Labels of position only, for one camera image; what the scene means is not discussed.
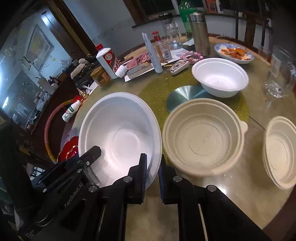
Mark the amber jar gold lid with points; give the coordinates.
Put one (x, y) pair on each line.
(100, 76)

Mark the small red cap bottle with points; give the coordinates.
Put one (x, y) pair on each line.
(156, 36)

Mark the small white green bottle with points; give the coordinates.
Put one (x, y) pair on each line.
(73, 108)

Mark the silver metal turntable disc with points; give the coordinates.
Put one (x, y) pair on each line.
(184, 94)

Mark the stacked beige pulp bowls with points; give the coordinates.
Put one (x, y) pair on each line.
(279, 152)

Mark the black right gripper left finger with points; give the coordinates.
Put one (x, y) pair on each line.
(129, 189)

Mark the white liquor bottle red cap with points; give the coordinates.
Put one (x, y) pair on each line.
(107, 60)

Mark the gold glitter turntable mat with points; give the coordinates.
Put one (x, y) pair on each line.
(157, 91)

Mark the clear drinking glass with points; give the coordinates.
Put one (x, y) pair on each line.
(280, 79)

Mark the large white foam plate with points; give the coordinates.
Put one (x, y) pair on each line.
(124, 127)

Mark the black quilted fur-trim jacket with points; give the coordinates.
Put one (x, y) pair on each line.
(81, 74)

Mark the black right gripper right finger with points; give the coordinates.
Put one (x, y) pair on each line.
(205, 213)

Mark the blue white plate with food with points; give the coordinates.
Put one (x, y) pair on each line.
(234, 53)

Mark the white foam bowl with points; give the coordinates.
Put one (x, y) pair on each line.
(220, 77)

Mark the red gold scalloped plate large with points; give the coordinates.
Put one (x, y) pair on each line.
(69, 150)

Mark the white cup lying down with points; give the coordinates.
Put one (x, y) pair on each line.
(121, 71)

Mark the stainless steel thermos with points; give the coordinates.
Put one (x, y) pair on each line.
(200, 33)

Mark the pink cloth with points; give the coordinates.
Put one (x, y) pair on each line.
(139, 59)

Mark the green plastic bottle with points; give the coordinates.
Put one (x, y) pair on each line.
(186, 8)

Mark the car key fob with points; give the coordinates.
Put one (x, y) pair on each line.
(179, 66)

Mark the white blue tube package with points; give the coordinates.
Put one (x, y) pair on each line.
(153, 54)

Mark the beige pulp bowl with tab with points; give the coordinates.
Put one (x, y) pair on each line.
(203, 137)

